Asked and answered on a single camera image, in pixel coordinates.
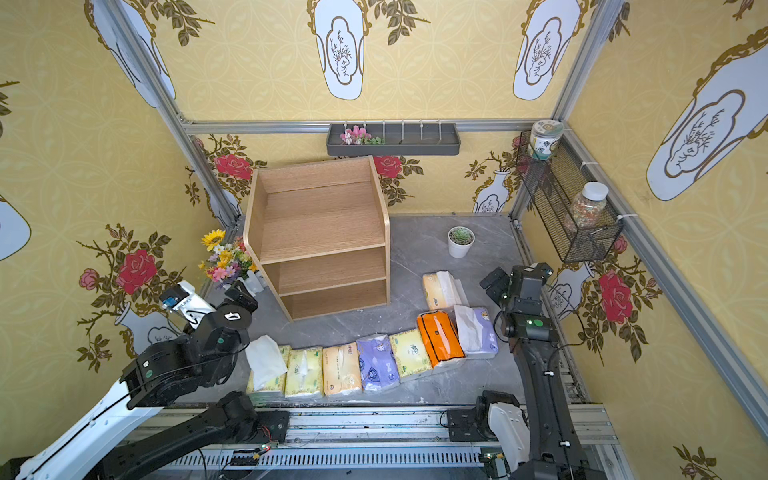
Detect metal base rail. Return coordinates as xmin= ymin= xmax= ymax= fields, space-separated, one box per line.
xmin=98 ymin=404 xmax=637 ymax=480

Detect pink flowers in tray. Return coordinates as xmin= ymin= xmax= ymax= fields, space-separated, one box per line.
xmin=339 ymin=125 xmax=383 ymax=145

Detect wooden three-tier shelf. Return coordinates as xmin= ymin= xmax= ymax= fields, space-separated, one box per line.
xmin=243 ymin=156 xmax=390 ymax=321

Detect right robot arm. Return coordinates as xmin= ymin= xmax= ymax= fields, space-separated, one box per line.
xmin=480 ymin=263 xmax=607 ymax=479

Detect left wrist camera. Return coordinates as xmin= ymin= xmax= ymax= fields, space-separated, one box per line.
xmin=159 ymin=280 xmax=215 ymax=330

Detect lavender tissue pack bottom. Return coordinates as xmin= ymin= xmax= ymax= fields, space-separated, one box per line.
xmin=454 ymin=305 xmax=499 ymax=359

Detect grey wall tray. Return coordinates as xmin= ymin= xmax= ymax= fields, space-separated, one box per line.
xmin=326 ymin=120 xmax=462 ymax=157

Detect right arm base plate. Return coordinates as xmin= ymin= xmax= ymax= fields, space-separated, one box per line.
xmin=441 ymin=390 xmax=521 ymax=443

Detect glass jar white lid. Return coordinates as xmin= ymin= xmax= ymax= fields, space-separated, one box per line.
xmin=565 ymin=182 xmax=609 ymax=234

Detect patterned jar white lid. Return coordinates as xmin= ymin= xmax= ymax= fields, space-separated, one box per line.
xmin=528 ymin=119 xmax=565 ymax=160

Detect yellow green tissue pack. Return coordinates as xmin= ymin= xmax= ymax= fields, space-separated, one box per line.
xmin=389 ymin=328 xmax=433 ymax=382

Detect artificial flower bouquet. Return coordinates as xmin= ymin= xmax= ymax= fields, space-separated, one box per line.
xmin=198 ymin=229 xmax=258 ymax=284

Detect black wire wall basket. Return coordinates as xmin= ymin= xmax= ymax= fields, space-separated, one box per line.
xmin=523 ymin=140 xmax=623 ymax=263

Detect pale yellow tissue pack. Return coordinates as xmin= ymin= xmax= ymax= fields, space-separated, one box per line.
xmin=284 ymin=347 xmax=323 ymax=399

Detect small potted cactus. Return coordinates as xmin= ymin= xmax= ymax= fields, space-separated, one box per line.
xmin=448 ymin=226 xmax=475 ymax=259

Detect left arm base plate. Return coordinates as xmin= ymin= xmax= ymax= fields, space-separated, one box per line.
xmin=240 ymin=410 xmax=290 ymax=444

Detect beige orange tissue pack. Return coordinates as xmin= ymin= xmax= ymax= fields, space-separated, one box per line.
xmin=322 ymin=342 xmax=362 ymax=396

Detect white green tissue pack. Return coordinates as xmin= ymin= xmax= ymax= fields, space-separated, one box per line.
xmin=245 ymin=335 xmax=292 ymax=395

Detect purple tissue pack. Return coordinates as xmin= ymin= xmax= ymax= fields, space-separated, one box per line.
xmin=356 ymin=334 xmax=400 ymax=393

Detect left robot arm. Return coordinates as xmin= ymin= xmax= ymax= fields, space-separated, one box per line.
xmin=1 ymin=281 xmax=260 ymax=479

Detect beige tissue pack bottom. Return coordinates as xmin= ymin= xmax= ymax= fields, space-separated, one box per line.
xmin=422 ymin=271 xmax=469 ymax=311

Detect white picket fence planter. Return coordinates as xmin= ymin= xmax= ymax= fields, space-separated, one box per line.
xmin=240 ymin=270 xmax=265 ymax=296

